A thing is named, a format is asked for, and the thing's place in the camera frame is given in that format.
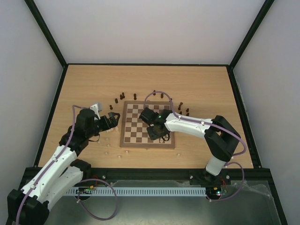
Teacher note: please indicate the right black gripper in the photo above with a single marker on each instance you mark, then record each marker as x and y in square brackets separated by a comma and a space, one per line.
[154, 132]

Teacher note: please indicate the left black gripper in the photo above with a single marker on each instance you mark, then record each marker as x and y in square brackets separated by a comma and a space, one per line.
[114, 123]

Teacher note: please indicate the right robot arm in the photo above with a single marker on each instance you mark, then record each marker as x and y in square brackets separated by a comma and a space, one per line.
[221, 138]

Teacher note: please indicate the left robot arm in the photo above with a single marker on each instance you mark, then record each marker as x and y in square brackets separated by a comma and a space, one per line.
[31, 205]

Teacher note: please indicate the wooden chess board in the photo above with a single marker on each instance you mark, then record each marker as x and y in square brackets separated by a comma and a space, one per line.
[133, 130]

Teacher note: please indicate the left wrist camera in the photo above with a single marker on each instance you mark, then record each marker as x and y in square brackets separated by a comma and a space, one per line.
[96, 108]

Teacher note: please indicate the light blue cable duct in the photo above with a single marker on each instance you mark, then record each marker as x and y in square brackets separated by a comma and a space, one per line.
[139, 191]

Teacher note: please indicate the black aluminium frame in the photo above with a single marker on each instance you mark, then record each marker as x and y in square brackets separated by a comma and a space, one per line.
[256, 173]

